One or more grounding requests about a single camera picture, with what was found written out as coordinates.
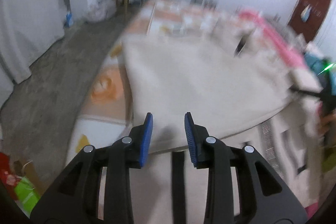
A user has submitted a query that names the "cream jacket with black trim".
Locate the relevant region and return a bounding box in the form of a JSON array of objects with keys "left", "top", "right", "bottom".
[{"left": 122, "top": 35, "right": 321, "bottom": 223}]

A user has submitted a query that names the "blue patterned pillow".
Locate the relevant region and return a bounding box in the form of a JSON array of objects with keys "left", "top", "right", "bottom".
[{"left": 304, "top": 52, "right": 335, "bottom": 84}]

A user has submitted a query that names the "pink floral blanket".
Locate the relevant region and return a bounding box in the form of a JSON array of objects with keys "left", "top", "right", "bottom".
[{"left": 238, "top": 10, "right": 307, "bottom": 69}]

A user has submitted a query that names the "green plastic bag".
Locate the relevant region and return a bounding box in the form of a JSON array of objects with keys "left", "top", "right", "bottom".
[{"left": 14, "top": 177, "right": 40, "bottom": 214}]

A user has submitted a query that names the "checkered ginkgo bed sheet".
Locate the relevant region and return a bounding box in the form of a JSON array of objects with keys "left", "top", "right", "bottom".
[{"left": 67, "top": 0, "right": 261, "bottom": 160}]

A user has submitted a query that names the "red patterned bag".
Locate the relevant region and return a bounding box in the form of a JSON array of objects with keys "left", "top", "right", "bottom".
[{"left": 0, "top": 152, "right": 18, "bottom": 201}]

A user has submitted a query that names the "small blue bottle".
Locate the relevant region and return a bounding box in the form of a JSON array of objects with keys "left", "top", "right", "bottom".
[{"left": 64, "top": 11, "right": 74, "bottom": 28}]

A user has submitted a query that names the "white plastic bag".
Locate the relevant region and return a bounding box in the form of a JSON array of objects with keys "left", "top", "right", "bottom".
[{"left": 85, "top": 0, "right": 116, "bottom": 23}]

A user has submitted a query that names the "white curtain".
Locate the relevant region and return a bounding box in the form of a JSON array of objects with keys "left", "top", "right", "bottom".
[{"left": 1, "top": 0, "right": 65, "bottom": 103}]

